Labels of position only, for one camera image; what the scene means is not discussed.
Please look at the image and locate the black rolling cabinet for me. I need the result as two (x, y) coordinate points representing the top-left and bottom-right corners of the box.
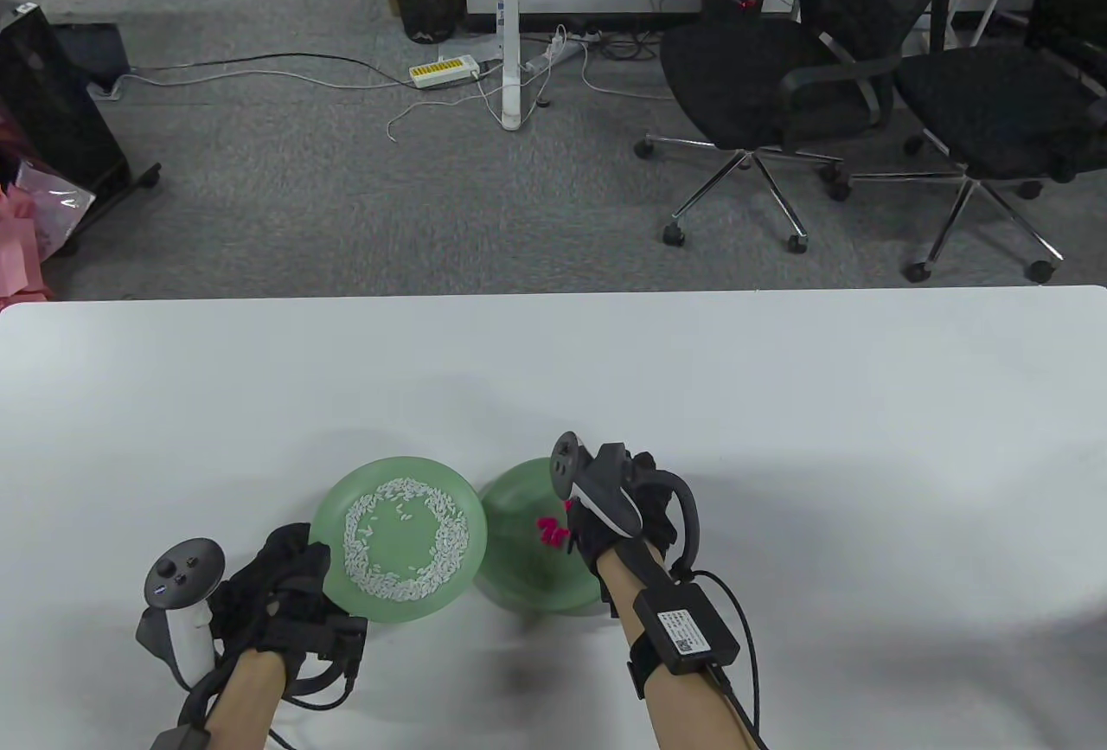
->
(0, 0), (163, 258)

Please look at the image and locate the person's left forearm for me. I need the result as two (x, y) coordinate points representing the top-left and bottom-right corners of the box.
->
(203, 649), (291, 750)

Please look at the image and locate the ring of white rice grains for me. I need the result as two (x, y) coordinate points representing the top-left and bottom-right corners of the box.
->
(343, 479), (472, 604)

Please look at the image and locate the white desk leg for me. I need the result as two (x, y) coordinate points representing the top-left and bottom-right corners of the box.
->
(499, 0), (526, 131)

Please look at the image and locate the black floor cable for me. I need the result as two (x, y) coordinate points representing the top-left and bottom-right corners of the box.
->
(130, 52), (504, 89)

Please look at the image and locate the white power strip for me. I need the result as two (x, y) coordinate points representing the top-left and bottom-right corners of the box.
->
(519, 28), (602, 74)

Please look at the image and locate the black glove cable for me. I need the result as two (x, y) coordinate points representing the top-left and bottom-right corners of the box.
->
(688, 570), (771, 750)
(173, 659), (355, 750)

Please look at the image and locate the person's right forearm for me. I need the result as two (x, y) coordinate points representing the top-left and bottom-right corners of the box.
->
(597, 542), (771, 750)

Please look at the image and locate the pink plastic bag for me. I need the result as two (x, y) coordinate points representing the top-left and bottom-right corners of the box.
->
(13, 162), (98, 262)

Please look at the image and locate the black right glove cable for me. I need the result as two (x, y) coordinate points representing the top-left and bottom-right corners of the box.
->
(688, 570), (771, 750)

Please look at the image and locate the black right wrist sensor box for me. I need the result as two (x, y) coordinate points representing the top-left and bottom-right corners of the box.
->
(633, 581), (742, 675)

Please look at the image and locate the yellow power strip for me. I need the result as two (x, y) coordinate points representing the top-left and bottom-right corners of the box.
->
(408, 55), (480, 90)

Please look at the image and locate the black padded office chair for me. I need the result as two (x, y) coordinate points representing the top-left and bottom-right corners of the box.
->
(843, 0), (1107, 284)

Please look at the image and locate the grey floor cable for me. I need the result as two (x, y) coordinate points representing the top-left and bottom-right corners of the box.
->
(112, 68), (416, 90)

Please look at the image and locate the tangle of black cables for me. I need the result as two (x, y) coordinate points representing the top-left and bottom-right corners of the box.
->
(597, 28), (667, 63)

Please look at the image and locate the pink paper bag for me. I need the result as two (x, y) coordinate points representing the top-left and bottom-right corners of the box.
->
(0, 186), (58, 310)

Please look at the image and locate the black mesh office chair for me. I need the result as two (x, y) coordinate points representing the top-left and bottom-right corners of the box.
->
(634, 0), (995, 256)

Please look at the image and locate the black left glove cable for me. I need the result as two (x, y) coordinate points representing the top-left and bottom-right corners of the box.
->
(173, 659), (355, 750)

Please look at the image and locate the green plate with rice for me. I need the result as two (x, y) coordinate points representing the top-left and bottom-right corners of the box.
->
(310, 456), (487, 623)

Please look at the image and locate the person's left hand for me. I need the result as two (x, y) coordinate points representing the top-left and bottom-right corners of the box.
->
(209, 522), (370, 683)

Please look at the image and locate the person's right hand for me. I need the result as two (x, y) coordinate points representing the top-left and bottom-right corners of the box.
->
(566, 444), (684, 580)

